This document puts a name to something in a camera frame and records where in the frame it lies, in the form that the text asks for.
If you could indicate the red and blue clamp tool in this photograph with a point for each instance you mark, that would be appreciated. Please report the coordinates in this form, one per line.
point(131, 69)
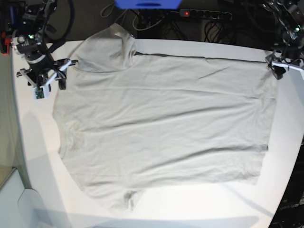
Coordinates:
point(8, 22)

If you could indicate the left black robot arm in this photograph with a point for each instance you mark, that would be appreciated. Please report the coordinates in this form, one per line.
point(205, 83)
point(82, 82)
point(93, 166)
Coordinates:
point(289, 55)

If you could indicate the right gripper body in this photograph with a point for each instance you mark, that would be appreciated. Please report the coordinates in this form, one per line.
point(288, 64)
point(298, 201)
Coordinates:
point(43, 79)

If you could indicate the beige t-shirt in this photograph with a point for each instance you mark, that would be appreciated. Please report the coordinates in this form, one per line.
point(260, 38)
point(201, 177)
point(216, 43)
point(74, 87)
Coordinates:
point(130, 122)

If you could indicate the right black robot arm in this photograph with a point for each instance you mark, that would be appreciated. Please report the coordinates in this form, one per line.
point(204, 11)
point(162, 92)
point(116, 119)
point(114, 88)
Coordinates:
point(31, 41)

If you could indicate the blue plastic bin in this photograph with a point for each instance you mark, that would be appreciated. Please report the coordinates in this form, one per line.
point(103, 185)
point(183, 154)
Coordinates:
point(147, 4)

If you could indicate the black power strip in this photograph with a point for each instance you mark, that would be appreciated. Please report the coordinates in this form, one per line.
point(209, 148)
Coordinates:
point(205, 14)

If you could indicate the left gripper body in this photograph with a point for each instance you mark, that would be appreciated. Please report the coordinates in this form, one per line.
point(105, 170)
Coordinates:
point(279, 65)

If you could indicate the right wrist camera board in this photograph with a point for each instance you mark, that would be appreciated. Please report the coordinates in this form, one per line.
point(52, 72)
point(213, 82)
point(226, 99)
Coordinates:
point(38, 93)

